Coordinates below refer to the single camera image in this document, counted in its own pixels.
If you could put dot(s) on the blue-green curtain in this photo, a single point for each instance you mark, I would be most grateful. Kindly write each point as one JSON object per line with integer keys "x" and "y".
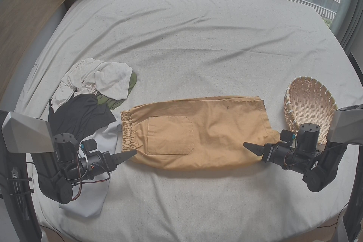
{"x": 351, "y": 8}

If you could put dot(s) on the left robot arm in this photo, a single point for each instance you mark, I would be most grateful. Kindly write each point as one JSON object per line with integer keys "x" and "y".
{"x": 25, "y": 133}

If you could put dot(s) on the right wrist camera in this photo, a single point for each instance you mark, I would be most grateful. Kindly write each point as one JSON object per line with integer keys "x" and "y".
{"x": 286, "y": 136}

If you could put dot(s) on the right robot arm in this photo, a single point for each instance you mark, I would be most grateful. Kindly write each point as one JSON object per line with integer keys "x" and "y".
{"x": 344, "y": 127}

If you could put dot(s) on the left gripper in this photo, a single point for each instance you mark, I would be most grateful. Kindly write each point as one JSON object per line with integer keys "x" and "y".
{"x": 100, "y": 161}

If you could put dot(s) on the round woven basket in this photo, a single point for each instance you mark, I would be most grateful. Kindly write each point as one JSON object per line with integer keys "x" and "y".
{"x": 309, "y": 104}

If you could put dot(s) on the bed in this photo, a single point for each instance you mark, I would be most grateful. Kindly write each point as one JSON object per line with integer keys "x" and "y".
{"x": 198, "y": 50}

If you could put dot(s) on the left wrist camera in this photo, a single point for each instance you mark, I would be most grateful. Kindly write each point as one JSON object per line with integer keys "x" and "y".
{"x": 90, "y": 145}

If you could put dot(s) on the white garment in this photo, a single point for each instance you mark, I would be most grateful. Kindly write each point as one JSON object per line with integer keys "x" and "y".
{"x": 107, "y": 76}

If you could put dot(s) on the black garment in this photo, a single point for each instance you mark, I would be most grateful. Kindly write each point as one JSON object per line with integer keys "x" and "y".
{"x": 82, "y": 116}

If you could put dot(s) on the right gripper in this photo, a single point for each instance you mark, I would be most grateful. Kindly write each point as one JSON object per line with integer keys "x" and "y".
{"x": 272, "y": 153}

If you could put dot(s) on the olive green garment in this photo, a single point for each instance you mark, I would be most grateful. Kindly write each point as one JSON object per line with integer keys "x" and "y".
{"x": 112, "y": 103}

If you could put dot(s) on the pale grey garment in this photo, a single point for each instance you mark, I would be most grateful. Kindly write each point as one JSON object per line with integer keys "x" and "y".
{"x": 88, "y": 201}

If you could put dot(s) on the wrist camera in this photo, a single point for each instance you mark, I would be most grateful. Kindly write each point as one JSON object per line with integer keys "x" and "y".
{"x": 90, "y": 145}
{"x": 286, "y": 136}

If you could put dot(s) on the tan shorts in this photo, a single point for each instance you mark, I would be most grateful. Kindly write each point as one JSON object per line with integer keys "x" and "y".
{"x": 212, "y": 133}

